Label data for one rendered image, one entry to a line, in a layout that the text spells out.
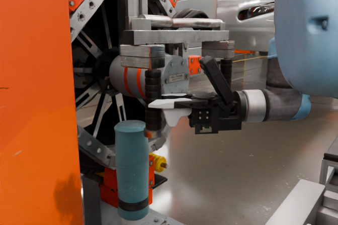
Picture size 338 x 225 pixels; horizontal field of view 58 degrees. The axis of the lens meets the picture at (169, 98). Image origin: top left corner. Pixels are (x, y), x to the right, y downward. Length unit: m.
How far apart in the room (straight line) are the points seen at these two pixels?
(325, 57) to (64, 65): 0.29
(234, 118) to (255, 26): 2.63
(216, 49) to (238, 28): 2.39
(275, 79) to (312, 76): 0.46
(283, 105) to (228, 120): 0.13
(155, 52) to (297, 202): 0.39
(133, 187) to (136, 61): 0.34
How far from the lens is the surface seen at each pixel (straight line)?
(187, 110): 0.65
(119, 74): 0.88
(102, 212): 1.18
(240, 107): 0.68
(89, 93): 0.94
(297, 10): 0.25
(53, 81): 0.39
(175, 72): 0.82
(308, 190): 0.45
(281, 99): 0.71
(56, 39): 0.39
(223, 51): 0.91
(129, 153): 0.78
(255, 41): 3.32
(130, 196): 0.84
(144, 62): 0.64
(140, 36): 0.64
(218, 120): 0.67
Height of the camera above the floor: 0.98
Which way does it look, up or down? 12 degrees down
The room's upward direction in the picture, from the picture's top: straight up
